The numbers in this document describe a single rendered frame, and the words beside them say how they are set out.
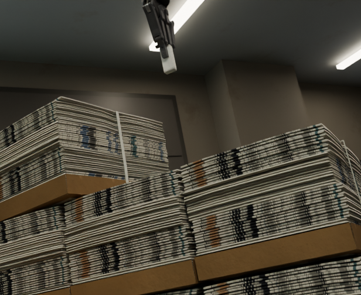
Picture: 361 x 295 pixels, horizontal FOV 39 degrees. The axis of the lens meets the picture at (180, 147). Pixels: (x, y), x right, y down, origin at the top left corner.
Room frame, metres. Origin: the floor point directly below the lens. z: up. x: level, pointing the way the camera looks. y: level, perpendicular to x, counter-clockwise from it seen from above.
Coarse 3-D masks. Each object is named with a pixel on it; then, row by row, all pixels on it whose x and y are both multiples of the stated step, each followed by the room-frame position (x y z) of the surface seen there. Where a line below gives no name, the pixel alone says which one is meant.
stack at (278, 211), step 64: (320, 128) 0.84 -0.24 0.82; (128, 192) 1.00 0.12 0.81; (192, 192) 0.95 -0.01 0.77; (256, 192) 0.90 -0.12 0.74; (320, 192) 0.85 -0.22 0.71; (0, 256) 1.15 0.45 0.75; (64, 256) 1.08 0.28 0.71; (128, 256) 1.01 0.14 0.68; (192, 256) 0.96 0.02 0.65; (320, 256) 0.86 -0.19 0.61
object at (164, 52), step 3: (159, 36) 1.11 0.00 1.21; (156, 39) 1.12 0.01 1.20; (159, 39) 1.12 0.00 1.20; (159, 42) 1.13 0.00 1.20; (162, 42) 1.13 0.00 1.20; (159, 45) 1.13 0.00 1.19; (162, 45) 1.13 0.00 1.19; (165, 45) 1.13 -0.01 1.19; (162, 48) 1.14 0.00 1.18; (165, 48) 1.13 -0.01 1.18; (162, 51) 1.13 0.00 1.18; (165, 51) 1.13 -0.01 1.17; (162, 54) 1.13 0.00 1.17; (165, 54) 1.13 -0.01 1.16; (168, 54) 1.14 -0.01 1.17; (162, 57) 1.14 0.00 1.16; (165, 57) 1.14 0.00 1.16
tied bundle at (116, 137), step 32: (32, 128) 1.09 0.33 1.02; (64, 128) 1.05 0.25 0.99; (96, 128) 1.13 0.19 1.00; (128, 128) 1.22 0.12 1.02; (160, 128) 1.33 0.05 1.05; (0, 160) 1.17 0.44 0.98; (32, 160) 1.10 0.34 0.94; (64, 160) 1.04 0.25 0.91; (96, 160) 1.12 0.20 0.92; (128, 160) 1.21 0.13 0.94; (160, 160) 1.31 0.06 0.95; (0, 192) 1.18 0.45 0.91
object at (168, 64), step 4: (168, 44) 1.14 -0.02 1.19; (168, 48) 1.14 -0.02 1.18; (160, 52) 1.15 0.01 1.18; (168, 52) 1.14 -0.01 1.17; (172, 56) 1.14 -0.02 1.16; (164, 60) 1.15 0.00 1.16; (168, 60) 1.14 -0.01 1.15; (172, 60) 1.14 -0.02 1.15; (164, 64) 1.15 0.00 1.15; (168, 64) 1.14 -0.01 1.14; (172, 64) 1.14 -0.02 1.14; (164, 68) 1.15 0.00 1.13; (168, 68) 1.14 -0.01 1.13; (172, 68) 1.14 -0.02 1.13; (164, 72) 1.15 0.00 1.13; (168, 72) 1.15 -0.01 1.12
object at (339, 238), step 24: (288, 240) 0.87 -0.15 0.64; (312, 240) 0.86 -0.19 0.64; (336, 240) 0.84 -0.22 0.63; (360, 240) 0.88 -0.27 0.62; (216, 264) 0.93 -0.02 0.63; (240, 264) 0.91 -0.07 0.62; (264, 264) 0.90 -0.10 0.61; (72, 288) 1.07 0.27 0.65; (96, 288) 1.04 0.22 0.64; (120, 288) 1.02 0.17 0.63; (144, 288) 1.00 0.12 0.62; (168, 288) 0.98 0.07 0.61
